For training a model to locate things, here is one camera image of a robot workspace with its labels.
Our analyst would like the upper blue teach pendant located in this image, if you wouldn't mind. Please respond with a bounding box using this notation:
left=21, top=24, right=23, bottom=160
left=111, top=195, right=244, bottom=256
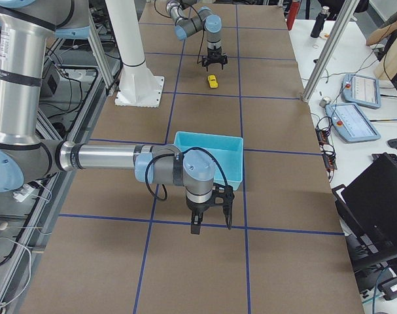
left=342, top=73, right=381, bottom=109

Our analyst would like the aluminium frame post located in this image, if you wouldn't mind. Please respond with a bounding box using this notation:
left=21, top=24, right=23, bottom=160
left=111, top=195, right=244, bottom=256
left=301, top=0, right=360, bottom=103

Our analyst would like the lower blue teach pendant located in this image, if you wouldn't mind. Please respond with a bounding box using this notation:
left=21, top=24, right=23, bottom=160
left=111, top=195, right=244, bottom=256
left=325, top=103, right=381, bottom=143

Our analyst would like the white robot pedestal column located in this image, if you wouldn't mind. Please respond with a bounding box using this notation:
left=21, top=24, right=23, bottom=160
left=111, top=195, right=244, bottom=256
left=106, top=0, right=165, bottom=107

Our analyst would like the light blue plastic bin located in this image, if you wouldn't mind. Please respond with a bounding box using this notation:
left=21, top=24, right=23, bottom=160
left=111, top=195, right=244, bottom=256
left=173, top=131, right=243, bottom=191

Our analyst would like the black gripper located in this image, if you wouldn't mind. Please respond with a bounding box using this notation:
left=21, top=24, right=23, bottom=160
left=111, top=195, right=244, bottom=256
left=201, top=47, right=228, bottom=71
left=186, top=198, right=210, bottom=234

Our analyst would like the blue teach pendant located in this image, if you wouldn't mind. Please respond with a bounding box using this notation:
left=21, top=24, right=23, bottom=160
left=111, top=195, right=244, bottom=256
left=325, top=103, right=381, bottom=143
left=342, top=73, right=381, bottom=109

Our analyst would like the person forearm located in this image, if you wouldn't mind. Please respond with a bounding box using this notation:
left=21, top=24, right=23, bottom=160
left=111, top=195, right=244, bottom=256
left=366, top=12, right=397, bottom=46

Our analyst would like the black laptop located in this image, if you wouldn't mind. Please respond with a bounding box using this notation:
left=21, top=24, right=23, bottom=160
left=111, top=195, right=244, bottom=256
left=332, top=153, right=397, bottom=271

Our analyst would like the black water bottle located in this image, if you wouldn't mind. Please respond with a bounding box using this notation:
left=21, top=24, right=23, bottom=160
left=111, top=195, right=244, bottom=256
left=310, top=6, right=329, bottom=38

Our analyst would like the red bottle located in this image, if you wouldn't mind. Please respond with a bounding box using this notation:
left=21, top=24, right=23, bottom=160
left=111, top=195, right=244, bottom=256
left=286, top=0, right=301, bottom=31

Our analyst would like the yellow beetle toy car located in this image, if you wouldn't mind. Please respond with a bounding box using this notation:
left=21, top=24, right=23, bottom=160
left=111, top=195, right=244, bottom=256
left=207, top=75, right=218, bottom=89

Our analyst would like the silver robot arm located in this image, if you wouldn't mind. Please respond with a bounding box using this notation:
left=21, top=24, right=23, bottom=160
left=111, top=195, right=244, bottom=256
left=165, top=1, right=228, bottom=70
left=0, top=1, right=218, bottom=234

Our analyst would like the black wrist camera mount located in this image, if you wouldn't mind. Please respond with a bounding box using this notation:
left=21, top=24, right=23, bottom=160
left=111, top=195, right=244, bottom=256
left=207, top=183, right=235, bottom=216

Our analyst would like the small electronics board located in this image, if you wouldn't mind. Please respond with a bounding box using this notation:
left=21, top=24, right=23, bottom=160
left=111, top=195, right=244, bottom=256
left=315, top=128, right=337, bottom=173

